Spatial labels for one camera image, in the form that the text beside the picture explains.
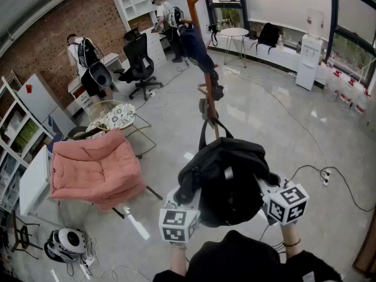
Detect black metal stool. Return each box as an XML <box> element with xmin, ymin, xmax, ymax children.
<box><xmin>11</xmin><ymin>210</ymin><xmax>43</xmax><ymax>260</ymax></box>

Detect pink cushioned armchair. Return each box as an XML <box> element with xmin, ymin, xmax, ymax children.
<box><xmin>49</xmin><ymin>127</ymin><xmax>164</xmax><ymax>220</ymax></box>

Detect small white desk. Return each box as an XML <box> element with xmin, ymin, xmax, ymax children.
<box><xmin>67</xmin><ymin>52</ymin><xmax>124</xmax><ymax>116</ymax></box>

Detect dark round stool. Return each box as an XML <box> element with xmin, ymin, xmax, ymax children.
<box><xmin>66</xmin><ymin>126</ymin><xmax>102</xmax><ymax>140</ymax></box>

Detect round white side table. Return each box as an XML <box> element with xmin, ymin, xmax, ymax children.
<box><xmin>219</xmin><ymin>27</ymin><xmax>250</xmax><ymax>69</ymax></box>

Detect row of clear water jugs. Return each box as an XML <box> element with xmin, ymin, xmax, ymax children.
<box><xmin>321</xmin><ymin>57</ymin><xmax>374</xmax><ymax>117</ymax></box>

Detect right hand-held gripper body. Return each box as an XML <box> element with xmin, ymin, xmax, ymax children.
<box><xmin>254</xmin><ymin>173</ymin><xmax>310</xmax><ymax>226</ymax></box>

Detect white shelf unit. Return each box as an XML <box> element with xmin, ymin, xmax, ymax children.
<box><xmin>0</xmin><ymin>75</ymin><xmax>55</xmax><ymax>214</ymax></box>

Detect black power cable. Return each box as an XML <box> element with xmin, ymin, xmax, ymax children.
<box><xmin>281</xmin><ymin>164</ymin><xmax>376</xmax><ymax>213</ymax></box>

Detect black bag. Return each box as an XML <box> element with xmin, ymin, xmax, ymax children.
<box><xmin>254</xmin><ymin>22</ymin><xmax>281</xmax><ymax>55</ymax></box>

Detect white tall cabinet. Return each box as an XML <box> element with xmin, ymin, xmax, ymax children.
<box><xmin>16</xmin><ymin>72</ymin><xmax>77</xmax><ymax>137</ymax></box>

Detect person's black top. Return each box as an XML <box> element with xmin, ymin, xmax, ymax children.
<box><xmin>152</xmin><ymin>230</ymin><xmax>350</xmax><ymax>282</ymax></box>

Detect small black pouch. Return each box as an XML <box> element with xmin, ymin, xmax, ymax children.
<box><xmin>210</xmin><ymin>70</ymin><xmax>224</xmax><ymax>102</ymax></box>

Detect navy blue cloth bag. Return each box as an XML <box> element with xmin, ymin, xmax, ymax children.
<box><xmin>178</xmin><ymin>23</ymin><xmax>217</xmax><ymax>73</ymax></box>

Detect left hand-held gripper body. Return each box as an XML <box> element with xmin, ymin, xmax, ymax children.
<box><xmin>159</xmin><ymin>186</ymin><xmax>203</xmax><ymax>243</ymax></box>

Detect black camera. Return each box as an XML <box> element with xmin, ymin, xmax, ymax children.
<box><xmin>207</xmin><ymin>23</ymin><xmax>220</xmax><ymax>47</ymax></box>

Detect white roller blind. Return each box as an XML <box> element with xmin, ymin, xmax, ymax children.
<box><xmin>243</xmin><ymin>0</ymin><xmax>333</xmax><ymax>41</ymax></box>

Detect white cable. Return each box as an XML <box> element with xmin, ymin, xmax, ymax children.
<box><xmin>152</xmin><ymin>89</ymin><xmax>206</xmax><ymax>123</ymax></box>

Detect person's right forearm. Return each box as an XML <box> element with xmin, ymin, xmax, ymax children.
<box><xmin>280</xmin><ymin>220</ymin><xmax>303</xmax><ymax>260</ymax></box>

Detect white low table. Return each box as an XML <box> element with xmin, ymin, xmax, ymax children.
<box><xmin>19</xmin><ymin>145</ymin><xmax>53</xmax><ymax>217</ymax></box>

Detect brown wooden coat rack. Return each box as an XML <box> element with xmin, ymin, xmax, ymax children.
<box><xmin>179</xmin><ymin>0</ymin><xmax>226</xmax><ymax>140</ymax></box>

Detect white desk with hutch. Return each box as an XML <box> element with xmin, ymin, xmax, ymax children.
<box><xmin>113</xmin><ymin>0</ymin><xmax>168</xmax><ymax>67</ymax></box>

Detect black office chair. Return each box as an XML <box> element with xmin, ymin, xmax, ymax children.
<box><xmin>113</xmin><ymin>28</ymin><xmax>165</xmax><ymax>101</ymax></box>

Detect person's left forearm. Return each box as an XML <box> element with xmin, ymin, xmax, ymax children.
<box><xmin>169</xmin><ymin>241</ymin><xmax>189</xmax><ymax>277</ymax></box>

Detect gold wire chair floral cushion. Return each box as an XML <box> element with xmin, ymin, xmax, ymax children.
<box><xmin>86</xmin><ymin>99</ymin><xmax>158</xmax><ymax>160</ymax></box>

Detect white water dispenser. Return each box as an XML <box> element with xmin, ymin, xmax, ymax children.
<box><xmin>295</xmin><ymin>7</ymin><xmax>325</xmax><ymax>91</ymax></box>

